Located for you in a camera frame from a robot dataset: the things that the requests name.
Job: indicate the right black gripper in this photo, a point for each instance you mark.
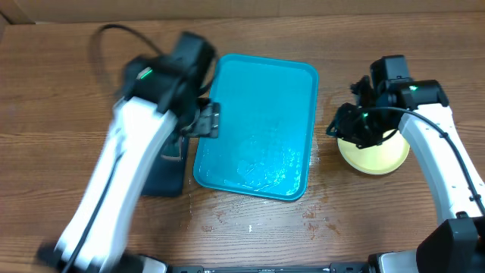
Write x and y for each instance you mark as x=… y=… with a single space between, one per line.
x=345 y=123

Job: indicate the black plastic tray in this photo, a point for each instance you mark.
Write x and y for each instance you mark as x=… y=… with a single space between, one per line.
x=166 y=177

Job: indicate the yellow-rimmed plate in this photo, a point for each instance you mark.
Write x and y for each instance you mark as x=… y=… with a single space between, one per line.
x=376 y=160

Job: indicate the teal plastic tray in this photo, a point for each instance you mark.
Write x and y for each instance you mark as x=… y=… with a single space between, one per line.
x=265 y=130

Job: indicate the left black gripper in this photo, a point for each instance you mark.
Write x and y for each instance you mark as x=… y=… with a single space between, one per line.
x=209 y=123

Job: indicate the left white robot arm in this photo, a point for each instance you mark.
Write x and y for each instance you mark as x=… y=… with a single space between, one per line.
x=161 y=100

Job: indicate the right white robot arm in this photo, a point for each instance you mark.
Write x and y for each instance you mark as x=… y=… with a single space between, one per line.
x=420 y=111

